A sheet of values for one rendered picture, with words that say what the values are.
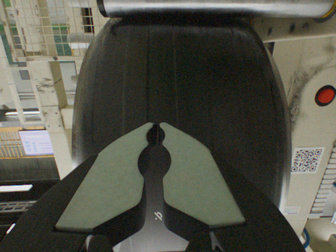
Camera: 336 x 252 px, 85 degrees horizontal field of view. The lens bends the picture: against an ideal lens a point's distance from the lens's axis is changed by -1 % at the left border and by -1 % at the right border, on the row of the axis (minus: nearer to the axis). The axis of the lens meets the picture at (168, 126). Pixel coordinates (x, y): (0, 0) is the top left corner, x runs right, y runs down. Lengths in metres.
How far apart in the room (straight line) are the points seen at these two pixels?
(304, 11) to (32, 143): 4.44
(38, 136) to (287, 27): 4.25
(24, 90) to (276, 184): 11.47
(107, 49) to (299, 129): 0.43
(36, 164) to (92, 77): 12.90
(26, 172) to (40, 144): 9.28
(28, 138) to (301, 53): 4.39
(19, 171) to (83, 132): 13.67
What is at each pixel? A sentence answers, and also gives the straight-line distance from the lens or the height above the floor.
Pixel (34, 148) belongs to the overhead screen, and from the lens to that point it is 4.55.
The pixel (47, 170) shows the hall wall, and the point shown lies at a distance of 13.07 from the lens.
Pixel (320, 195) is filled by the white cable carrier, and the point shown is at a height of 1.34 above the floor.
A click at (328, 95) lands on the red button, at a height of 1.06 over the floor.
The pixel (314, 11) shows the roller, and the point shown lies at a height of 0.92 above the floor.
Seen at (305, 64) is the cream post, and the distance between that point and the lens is 0.47.
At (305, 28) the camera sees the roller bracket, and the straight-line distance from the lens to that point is 0.44.
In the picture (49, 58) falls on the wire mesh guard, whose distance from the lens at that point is 0.90.
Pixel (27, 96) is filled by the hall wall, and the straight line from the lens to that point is 11.52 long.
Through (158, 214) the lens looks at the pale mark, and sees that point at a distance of 0.24.
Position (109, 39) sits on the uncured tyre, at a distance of 0.29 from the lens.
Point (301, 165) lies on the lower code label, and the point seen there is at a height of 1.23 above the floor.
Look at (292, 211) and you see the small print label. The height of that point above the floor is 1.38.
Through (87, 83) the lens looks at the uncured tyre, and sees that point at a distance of 0.27.
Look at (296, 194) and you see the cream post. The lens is 0.62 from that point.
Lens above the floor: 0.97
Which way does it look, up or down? 22 degrees up
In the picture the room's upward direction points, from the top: 179 degrees clockwise
